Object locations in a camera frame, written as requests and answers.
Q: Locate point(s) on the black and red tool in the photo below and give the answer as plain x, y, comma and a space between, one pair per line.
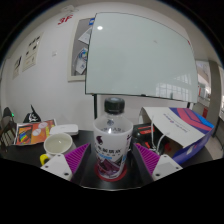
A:
144, 131

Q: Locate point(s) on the large white wall poster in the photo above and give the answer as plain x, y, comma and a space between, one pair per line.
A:
32, 53

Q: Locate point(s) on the flat round red coaster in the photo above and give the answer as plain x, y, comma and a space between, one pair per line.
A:
124, 173

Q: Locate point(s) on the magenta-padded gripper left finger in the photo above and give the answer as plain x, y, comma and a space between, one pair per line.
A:
57, 166

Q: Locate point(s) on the dark chair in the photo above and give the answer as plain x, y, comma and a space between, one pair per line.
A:
6, 115

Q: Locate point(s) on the colourful orange magazine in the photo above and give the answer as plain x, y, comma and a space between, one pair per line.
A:
33, 133

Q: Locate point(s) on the clear bottle with black cap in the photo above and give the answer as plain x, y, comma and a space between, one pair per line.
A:
112, 143

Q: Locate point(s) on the framed notice board with papers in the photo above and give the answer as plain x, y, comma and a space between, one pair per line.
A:
78, 50

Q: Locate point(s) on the large whiteboard on stand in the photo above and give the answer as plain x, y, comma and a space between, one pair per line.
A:
140, 56

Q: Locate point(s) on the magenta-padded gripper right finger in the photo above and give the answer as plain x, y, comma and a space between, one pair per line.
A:
165, 166

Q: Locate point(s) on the white blue purple cardboard box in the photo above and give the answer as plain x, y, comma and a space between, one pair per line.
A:
186, 133

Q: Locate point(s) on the red wall sign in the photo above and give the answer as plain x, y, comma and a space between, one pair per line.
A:
65, 20

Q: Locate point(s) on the black backpack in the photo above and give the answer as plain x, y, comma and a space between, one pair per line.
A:
32, 116

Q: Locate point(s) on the small white wall poster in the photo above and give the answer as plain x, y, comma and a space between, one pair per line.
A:
17, 67

